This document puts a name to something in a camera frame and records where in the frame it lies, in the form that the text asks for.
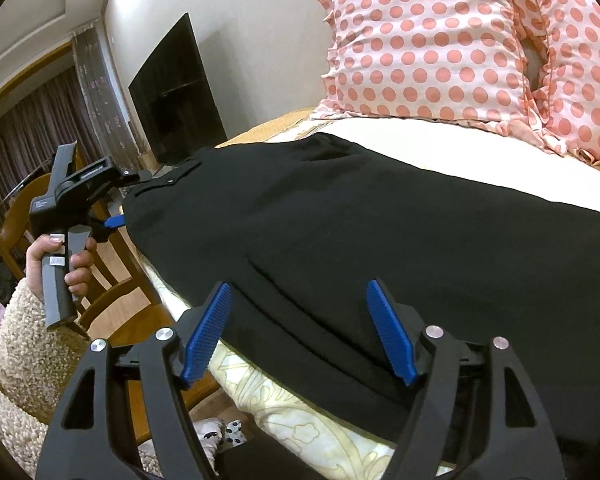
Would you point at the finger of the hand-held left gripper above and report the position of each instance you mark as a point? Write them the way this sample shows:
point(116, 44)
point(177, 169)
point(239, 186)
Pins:
point(114, 221)

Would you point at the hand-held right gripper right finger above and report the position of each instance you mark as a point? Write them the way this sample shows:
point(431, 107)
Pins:
point(386, 330)

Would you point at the cream floral patterned blanket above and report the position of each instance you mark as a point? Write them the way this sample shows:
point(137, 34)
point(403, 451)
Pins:
point(290, 410)

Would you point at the brown curtain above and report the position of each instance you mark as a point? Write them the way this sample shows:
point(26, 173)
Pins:
point(35, 130)

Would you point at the wooden chair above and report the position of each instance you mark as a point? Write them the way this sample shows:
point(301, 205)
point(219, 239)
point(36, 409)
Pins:
point(115, 285)

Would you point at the spotted slipper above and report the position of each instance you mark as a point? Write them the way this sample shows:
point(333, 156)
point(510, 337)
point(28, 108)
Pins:
point(217, 435)

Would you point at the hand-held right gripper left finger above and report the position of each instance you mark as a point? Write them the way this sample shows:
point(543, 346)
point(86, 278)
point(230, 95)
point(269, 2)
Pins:
point(207, 332)

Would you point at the person's left forearm fleece sleeve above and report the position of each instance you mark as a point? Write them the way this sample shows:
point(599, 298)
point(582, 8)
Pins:
point(17, 360)

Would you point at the person's left hand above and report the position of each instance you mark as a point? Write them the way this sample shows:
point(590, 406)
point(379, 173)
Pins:
point(70, 265)

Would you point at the pink polka dot pillow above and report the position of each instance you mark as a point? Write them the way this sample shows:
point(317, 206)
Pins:
point(425, 45)
point(580, 60)

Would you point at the black flat television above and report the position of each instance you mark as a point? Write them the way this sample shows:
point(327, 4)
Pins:
point(175, 95)

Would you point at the woven bamboo mat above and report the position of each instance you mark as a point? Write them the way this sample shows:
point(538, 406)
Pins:
point(275, 127)

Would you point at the white bed sheet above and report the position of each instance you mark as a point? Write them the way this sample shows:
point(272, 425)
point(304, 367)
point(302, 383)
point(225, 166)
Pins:
point(505, 160)

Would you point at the black pants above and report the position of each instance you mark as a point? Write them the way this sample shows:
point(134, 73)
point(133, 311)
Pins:
point(355, 240)

